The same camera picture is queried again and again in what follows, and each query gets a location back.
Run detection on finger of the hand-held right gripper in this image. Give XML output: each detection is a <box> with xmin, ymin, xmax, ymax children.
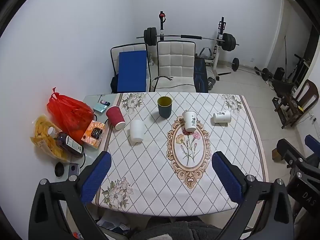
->
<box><xmin>276</xmin><ymin>138</ymin><xmax>310</xmax><ymax>171</ymax></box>
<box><xmin>304</xmin><ymin>134</ymin><xmax>320</xmax><ymax>155</ymax></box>

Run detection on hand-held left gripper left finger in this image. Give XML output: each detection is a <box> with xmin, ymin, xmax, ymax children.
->
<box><xmin>29</xmin><ymin>151</ymin><xmax>113</xmax><ymax>240</ymax></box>

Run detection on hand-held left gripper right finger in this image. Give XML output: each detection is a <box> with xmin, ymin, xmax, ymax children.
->
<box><xmin>211</xmin><ymin>151</ymin><xmax>294</xmax><ymax>240</ymax></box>

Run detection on dark cup with yellow inside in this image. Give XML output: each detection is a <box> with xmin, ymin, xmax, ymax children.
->
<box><xmin>157</xmin><ymin>96</ymin><xmax>173</xmax><ymax>119</ymax></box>

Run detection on white cup with black print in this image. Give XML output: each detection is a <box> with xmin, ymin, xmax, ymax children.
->
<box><xmin>213</xmin><ymin>110</ymin><xmax>231</xmax><ymax>124</ymax></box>

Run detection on plain white cup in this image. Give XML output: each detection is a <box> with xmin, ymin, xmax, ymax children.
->
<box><xmin>129</xmin><ymin>119</ymin><xmax>144</xmax><ymax>142</ymax></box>

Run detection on red paper cup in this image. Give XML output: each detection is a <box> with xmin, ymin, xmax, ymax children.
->
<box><xmin>106</xmin><ymin>105</ymin><xmax>126</xmax><ymax>130</ymax></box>

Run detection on white cup with red print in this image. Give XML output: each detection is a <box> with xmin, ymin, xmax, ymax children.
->
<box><xmin>182</xmin><ymin>110</ymin><xmax>198</xmax><ymax>132</ymax></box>

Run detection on grey charger block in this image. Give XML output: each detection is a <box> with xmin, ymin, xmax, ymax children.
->
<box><xmin>67</xmin><ymin>163</ymin><xmax>81</xmax><ymax>178</ymax></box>

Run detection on black round lid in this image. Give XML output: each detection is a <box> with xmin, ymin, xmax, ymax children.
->
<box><xmin>54</xmin><ymin>162</ymin><xmax>65</xmax><ymax>178</ymax></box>

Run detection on orange tissue box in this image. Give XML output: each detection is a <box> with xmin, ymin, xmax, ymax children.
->
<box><xmin>80</xmin><ymin>120</ymin><xmax>106</xmax><ymax>150</ymax></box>

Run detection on dark wooden chair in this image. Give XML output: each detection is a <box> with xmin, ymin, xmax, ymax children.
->
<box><xmin>272</xmin><ymin>79</ymin><xmax>320</xmax><ymax>130</ymax></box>

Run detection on brown bottle with white cap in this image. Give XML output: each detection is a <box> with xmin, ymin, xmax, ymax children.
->
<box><xmin>47</xmin><ymin>127</ymin><xmax>84</xmax><ymax>158</ymax></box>

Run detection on papers under table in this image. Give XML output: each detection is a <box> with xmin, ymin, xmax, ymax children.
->
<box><xmin>96</xmin><ymin>210</ymin><xmax>150</xmax><ymax>238</ymax></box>

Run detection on floral diamond-pattern tablecloth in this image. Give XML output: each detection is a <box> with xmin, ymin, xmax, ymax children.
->
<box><xmin>91</xmin><ymin>92</ymin><xmax>269</xmax><ymax>217</ymax></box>

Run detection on yellow chips bag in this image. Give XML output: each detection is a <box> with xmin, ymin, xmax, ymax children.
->
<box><xmin>30</xmin><ymin>114</ymin><xmax>70</xmax><ymax>162</ymax></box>

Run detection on red plastic bag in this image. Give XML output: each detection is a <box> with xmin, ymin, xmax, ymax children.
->
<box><xmin>47</xmin><ymin>87</ymin><xmax>95</xmax><ymax>142</ymax></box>

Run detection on grey fleece clothing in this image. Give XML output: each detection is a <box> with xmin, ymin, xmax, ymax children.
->
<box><xmin>129</xmin><ymin>219</ymin><xmax>223</xmax><ymax>240</ymax></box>

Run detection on black exercise machine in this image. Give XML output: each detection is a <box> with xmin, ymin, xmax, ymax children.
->
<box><xmin>271</xmin><ymin>54</ymin><xmax>313</xmax><ymax>98</ymax></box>

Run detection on black bag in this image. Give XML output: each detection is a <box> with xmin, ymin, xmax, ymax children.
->
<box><xmin>110</xmin><ymin>74</ymin><xmax>119</xmax><ymax>93</ymax></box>

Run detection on small barbell on floor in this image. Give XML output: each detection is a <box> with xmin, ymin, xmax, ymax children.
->
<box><xmin>231</xmin><ymin>58</ymin><xmax>263</xmax><ymax>76</ymax></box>

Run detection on black and blue weight bench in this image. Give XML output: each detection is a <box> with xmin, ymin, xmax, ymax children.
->
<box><xmin>194</xmin><ymin>57</ymin><xmax>209</xmax><ymax>93</ymax></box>

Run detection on blue cushion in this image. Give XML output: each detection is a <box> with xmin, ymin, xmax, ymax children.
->
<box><xmin>117</xmin><ymin>50</ymin><xmax>148</xmax><ymax>93</ymax></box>

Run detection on barbell on rack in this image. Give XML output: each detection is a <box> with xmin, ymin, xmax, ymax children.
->
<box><xmin>149</xmin><ymin>11</ymin><xmax>232</xmax><ymax>82</ymax></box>

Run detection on barbell with black plates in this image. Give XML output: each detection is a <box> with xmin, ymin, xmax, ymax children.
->
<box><xmin>136</xmin><ymin>27</ymin><xmax>240</xmax><ymax>53</ymax></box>

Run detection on white padded chair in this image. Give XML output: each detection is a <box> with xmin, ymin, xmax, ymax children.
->
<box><xmin>149</xmin><ymin>40</ymin><xmax>197</xmax><ymax>93</ymax></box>
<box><xmin>110</xmin><ymin>43</ymin><xmax>152</xmax><ymax>93</ymax></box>

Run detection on black cable with plugs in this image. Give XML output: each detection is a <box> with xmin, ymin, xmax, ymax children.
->
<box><xmin>150</xmin><ymin>75</ymin><xmax>196</xmax><ymax>92</ymax></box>

